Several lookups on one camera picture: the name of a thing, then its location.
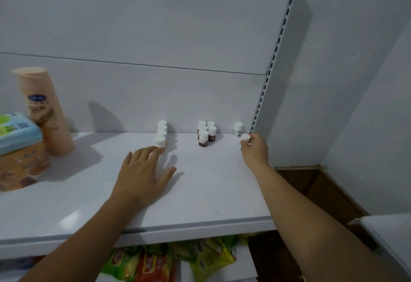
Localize person's right hand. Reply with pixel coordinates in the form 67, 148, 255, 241
240, 133, 270, 171

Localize person's left hand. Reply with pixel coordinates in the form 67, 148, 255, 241
110, 146, 177, 210

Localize white metal shelf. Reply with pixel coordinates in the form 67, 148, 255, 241
0, 0, 302, 282
348, 213, 411, 279

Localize person's right forearm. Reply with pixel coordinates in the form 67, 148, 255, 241
252, 162, 402, 282

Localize person's left forearm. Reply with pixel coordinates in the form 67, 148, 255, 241
19, 195, 145, 282

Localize orange tissue box pack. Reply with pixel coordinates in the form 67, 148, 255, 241
0, 140, 51, 192

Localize pile of snack bags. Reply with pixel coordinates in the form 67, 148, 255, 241
101, 233, 250, 282

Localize beige paper cup tube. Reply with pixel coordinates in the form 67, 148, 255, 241
12, 67, 76, 157

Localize blue green wipes pack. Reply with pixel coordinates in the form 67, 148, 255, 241
0, 112, 44, 156

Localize blue tissue packs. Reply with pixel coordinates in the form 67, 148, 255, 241
0, 258, 39, 282

